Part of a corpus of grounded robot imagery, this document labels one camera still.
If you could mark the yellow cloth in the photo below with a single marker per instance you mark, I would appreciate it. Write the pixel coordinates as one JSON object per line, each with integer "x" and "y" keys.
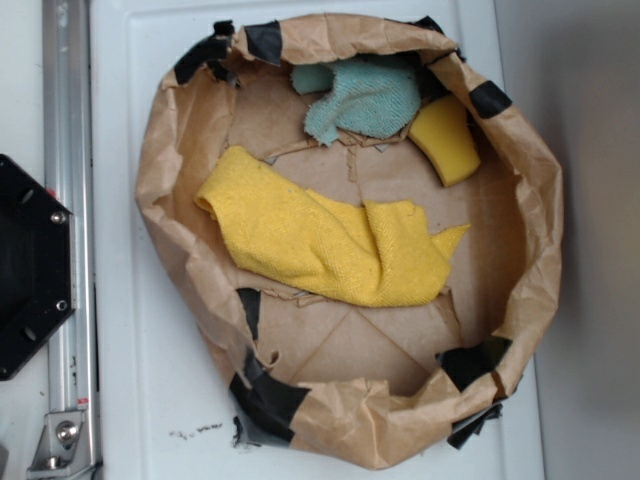
{"x": 372, "y": 255}

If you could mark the teal terry cloth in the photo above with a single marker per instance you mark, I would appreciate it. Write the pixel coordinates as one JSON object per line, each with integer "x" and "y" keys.
{"x": 374, "y": 96}

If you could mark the brown paper bag bin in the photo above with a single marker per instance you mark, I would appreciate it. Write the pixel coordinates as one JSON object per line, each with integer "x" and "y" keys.
{"x": 372, "y": 386}

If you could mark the teal sponge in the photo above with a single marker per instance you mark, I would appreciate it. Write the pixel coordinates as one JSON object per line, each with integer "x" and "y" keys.
{"x": 311, "y": 78}

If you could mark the yellow sponge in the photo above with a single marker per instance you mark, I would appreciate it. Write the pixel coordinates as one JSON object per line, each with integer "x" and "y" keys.
{"x": 441, "y": 132}

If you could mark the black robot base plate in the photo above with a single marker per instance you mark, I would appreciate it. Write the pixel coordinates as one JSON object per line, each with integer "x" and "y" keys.
{"x": 36, "y": 267}

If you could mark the aluminium extrusion rail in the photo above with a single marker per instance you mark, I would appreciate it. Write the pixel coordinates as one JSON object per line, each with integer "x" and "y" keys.
{"x": 72, "y": 350}

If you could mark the metal corner bracket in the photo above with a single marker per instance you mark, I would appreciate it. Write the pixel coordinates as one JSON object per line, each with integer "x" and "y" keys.
{"x": 63, "y": 449}

